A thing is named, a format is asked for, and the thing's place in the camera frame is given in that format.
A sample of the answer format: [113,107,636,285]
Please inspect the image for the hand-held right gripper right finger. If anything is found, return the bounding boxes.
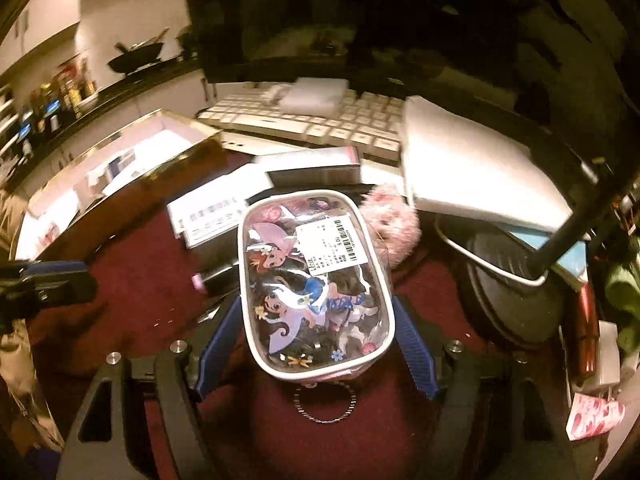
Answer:
[394,294,576,480]

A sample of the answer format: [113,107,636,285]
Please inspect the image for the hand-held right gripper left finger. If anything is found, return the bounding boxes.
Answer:
[57,296,247,480]

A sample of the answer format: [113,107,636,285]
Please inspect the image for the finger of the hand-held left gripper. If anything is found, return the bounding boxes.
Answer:
[22,259,92,281]
[35,271,98,306]

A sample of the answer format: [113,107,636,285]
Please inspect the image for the gold-edged storage box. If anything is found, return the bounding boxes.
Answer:
[12,109,261,281]

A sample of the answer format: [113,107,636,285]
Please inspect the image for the clear cartoon pouch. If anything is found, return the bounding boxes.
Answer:
[237,189,397,423]

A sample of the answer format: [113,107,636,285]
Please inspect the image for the beige clothing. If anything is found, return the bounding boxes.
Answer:
[0,195,66,453]

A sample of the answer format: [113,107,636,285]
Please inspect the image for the black desk lamp stand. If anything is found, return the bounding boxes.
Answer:
[457,150,640,348]

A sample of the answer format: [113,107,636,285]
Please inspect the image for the pink fluffy pompom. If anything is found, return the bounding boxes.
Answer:
[360,184,422,268]

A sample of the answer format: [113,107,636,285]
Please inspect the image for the white labelled box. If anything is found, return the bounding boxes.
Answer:
[166,162,273,251]

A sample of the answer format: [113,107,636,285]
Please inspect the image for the dark red cylinder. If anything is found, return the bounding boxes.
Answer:
[570,280,603,378]

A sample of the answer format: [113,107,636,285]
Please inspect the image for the group of bottles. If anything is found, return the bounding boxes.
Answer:
[15,55,101,141]

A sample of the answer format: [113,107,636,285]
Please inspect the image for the light blue book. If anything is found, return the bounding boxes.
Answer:
[505,230,588,291]

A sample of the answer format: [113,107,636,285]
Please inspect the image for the pink patterned packet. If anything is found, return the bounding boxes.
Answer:
[565,392,626,442]

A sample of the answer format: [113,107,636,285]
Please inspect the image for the white charger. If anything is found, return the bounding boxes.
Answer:
[575,320,623,396]

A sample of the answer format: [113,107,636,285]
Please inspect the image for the white grid notebook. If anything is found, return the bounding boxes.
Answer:
[400,96,598,233]

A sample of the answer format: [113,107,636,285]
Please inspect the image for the black and white slim box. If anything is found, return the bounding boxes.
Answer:
[254,146,362,191]

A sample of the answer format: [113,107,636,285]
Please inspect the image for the black kitchen counter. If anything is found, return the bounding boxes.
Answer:
[0,55,201,191]

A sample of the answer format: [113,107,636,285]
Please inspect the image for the green cloth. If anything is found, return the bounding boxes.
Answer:
[602,255,640,356]

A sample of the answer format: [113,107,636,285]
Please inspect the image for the black wok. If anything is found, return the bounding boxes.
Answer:
[106,30,168,77]

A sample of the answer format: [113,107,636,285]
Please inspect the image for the white keyboard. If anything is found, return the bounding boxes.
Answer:
[195,87,416,166]

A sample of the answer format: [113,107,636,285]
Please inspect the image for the crumpled white tissue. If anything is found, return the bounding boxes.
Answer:
[260,82,291,103]

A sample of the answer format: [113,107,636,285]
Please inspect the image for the white tissue pack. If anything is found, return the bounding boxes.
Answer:
[277,77,349,111]

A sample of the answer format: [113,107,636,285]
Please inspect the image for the black monitor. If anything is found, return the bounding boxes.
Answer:
[181,0,551,92]

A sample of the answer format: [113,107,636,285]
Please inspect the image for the white cable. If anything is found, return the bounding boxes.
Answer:
[434,212,551,288]

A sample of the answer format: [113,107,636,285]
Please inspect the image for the white wall cabinets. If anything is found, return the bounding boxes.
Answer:
[0,0,83,61]

